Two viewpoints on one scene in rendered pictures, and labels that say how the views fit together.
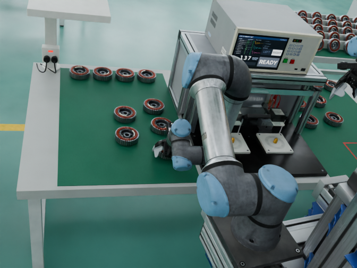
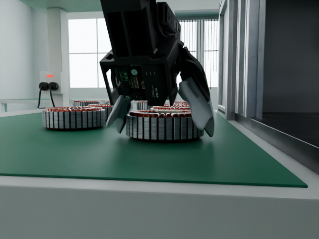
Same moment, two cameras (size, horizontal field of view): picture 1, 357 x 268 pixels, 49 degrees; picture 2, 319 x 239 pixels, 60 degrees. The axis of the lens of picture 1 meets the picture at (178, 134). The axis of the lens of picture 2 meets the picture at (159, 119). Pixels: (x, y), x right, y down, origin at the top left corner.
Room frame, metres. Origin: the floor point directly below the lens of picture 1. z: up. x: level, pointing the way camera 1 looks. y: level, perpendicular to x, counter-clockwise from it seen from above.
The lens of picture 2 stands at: (1.06, -0.15, 0.81)
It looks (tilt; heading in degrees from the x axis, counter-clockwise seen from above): 5 degrees down; 28
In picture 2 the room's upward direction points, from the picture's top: straight up
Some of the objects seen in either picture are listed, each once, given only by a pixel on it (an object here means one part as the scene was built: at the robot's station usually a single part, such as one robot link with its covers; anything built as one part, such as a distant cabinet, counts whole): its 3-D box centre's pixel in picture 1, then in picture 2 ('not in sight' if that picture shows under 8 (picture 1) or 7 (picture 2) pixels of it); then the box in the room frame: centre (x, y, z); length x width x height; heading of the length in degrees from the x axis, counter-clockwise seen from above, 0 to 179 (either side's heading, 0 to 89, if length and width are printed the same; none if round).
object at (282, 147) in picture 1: (274, 143); not in sight; (1.66, -0.50, 0.78); 0.15 x 0.15 x 0.01; 21
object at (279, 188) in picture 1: (270, 192); not in sight; (0.81, -0.29, 1.20); 0.13 x 0.12 x 0.14; 109
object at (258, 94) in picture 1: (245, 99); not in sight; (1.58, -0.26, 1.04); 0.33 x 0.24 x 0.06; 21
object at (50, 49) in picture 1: (69, 41); (65, 50); (1.84, 0.67, 0.98); 0.37 x 0.35 x 0.46; 111
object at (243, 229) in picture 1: (260, 219); not in sight; (0.81, -0.29, 1.09); 0.15 x 0.15 x 0.10
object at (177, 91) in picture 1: (180, 76); (227, 60); (1.87, 0.06, 0.91); 0.28 x 0.03 x 0.32; 21
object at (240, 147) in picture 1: (231, 142); not in sight; (1.57, -0.27, 0.78); 0.15 x 0.15 x 0.01; 21
